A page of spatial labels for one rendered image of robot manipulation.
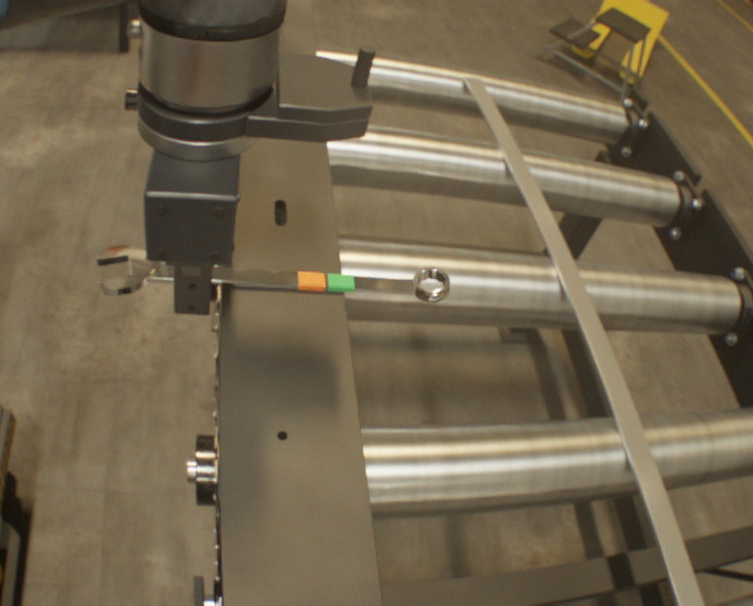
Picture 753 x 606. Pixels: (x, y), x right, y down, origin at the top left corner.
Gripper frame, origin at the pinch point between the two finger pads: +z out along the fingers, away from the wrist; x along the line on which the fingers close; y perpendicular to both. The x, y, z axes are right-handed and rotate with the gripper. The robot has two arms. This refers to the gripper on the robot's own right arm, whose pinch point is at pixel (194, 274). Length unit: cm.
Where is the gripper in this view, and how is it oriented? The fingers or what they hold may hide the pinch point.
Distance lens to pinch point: 44.8
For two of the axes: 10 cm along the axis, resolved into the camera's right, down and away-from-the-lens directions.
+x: 1.1, 7.8, -6.2
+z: -2.2, 6.3, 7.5
